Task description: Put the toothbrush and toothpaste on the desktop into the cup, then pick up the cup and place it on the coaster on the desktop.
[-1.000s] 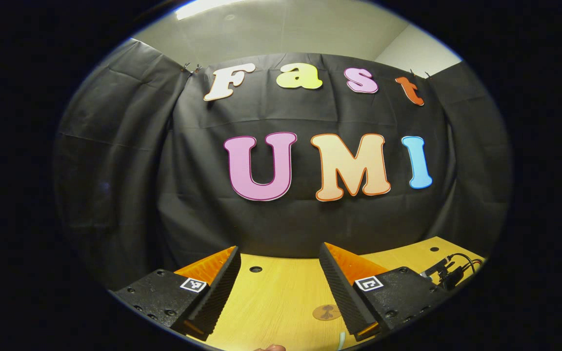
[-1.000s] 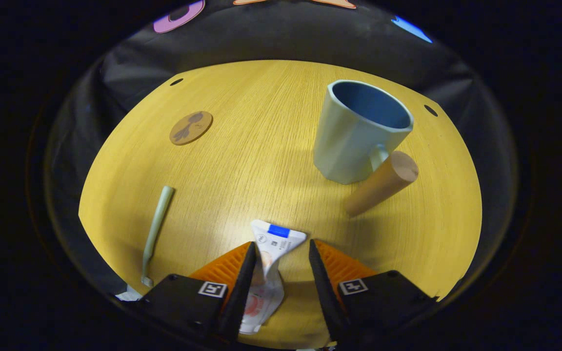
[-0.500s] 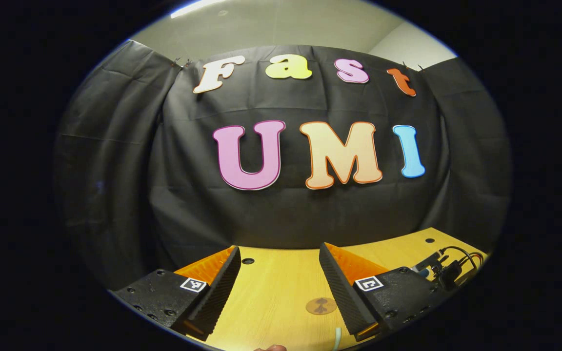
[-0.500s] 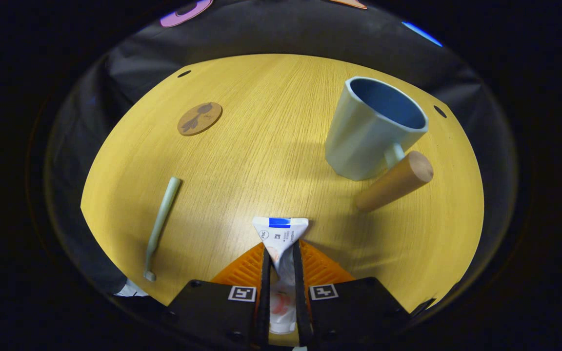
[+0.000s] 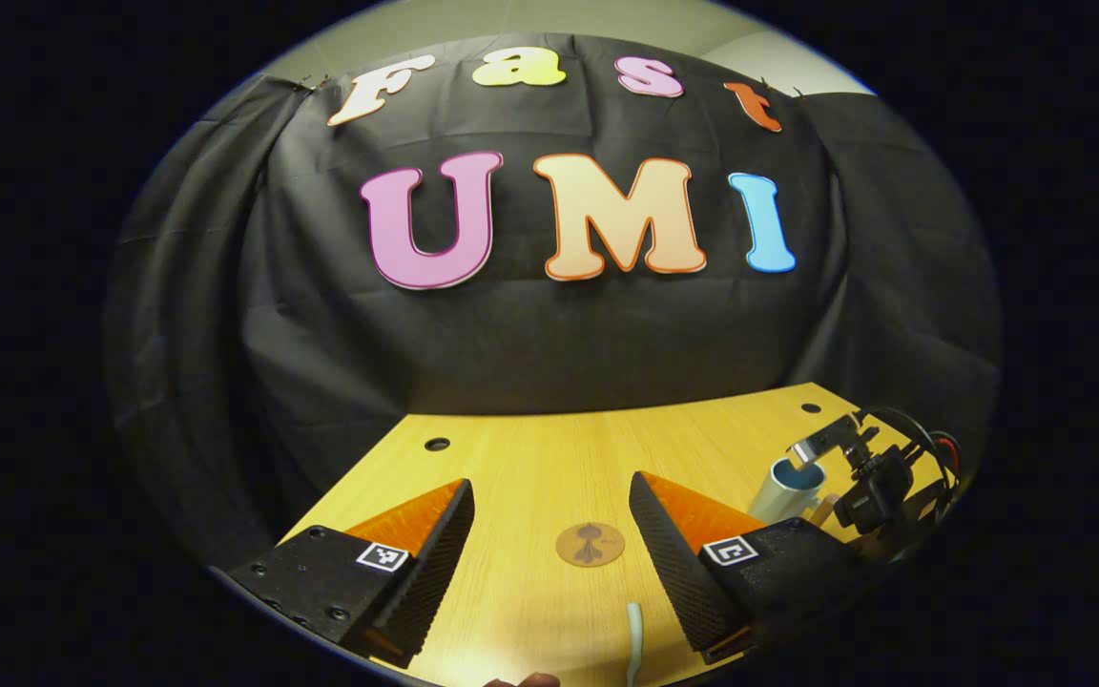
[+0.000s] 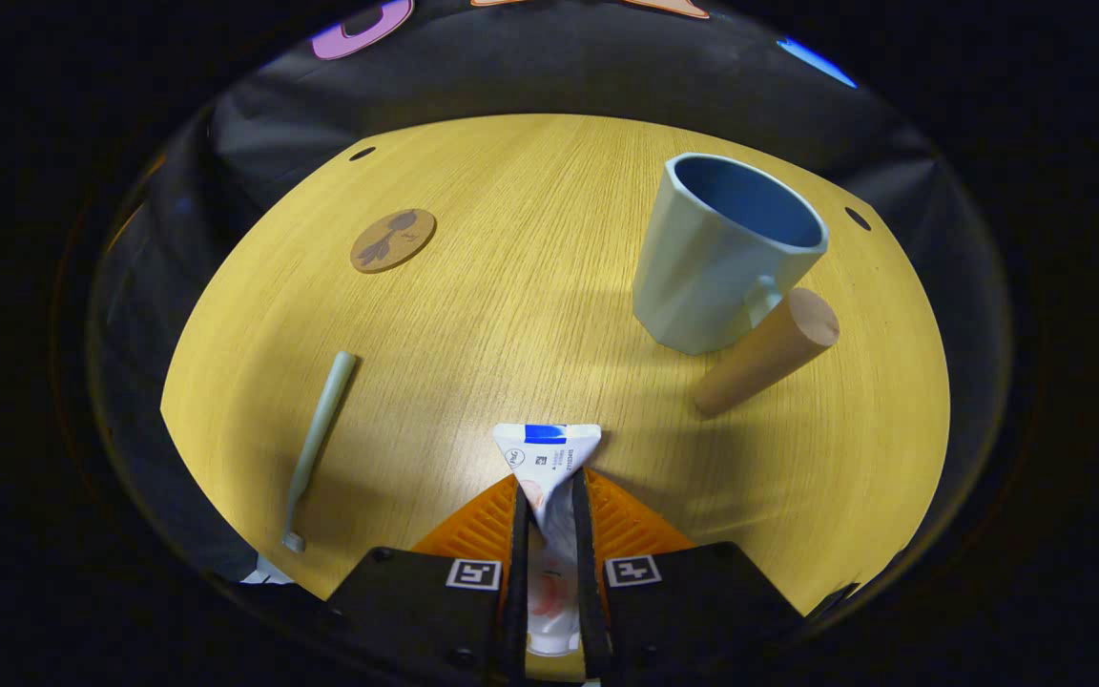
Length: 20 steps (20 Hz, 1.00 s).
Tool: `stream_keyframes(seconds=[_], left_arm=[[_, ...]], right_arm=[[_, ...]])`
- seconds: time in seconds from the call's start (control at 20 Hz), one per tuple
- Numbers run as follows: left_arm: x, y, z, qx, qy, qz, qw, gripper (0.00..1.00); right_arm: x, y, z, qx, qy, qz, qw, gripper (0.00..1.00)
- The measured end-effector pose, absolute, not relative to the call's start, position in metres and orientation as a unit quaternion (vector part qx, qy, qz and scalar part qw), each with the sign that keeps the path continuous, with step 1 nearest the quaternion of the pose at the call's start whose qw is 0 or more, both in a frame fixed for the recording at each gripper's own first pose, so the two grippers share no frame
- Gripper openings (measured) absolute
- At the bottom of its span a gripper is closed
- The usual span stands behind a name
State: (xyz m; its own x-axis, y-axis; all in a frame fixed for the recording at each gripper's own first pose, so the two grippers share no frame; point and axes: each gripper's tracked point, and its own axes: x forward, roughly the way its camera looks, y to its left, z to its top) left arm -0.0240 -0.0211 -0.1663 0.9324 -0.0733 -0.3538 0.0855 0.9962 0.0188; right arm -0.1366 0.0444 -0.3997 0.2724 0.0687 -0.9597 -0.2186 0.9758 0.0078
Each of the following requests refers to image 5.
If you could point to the wooden desktop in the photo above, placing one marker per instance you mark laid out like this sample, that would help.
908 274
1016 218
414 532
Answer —
530 477

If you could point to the pale green toothbrush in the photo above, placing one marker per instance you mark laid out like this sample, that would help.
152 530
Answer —
635 639

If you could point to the black backdrop cloth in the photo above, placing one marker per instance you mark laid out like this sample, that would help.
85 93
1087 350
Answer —
549 343

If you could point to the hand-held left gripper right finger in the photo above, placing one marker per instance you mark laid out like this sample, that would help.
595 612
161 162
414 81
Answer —
673 563

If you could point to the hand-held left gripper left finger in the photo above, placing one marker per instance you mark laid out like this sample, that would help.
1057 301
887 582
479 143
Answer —
425 572

